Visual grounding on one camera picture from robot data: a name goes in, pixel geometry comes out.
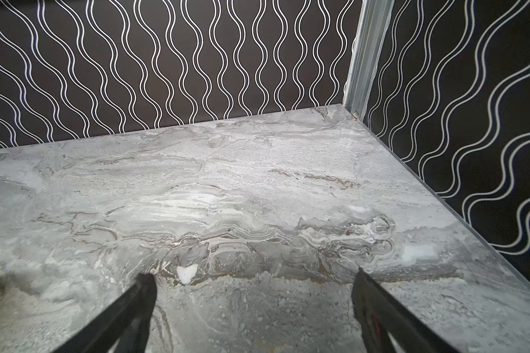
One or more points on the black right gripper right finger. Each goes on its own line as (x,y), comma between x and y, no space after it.
(386,324)

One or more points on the aluminium corner frame post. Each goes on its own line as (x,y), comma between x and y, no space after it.
(366,49)

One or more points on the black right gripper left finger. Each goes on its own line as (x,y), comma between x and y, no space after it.
(124,326)

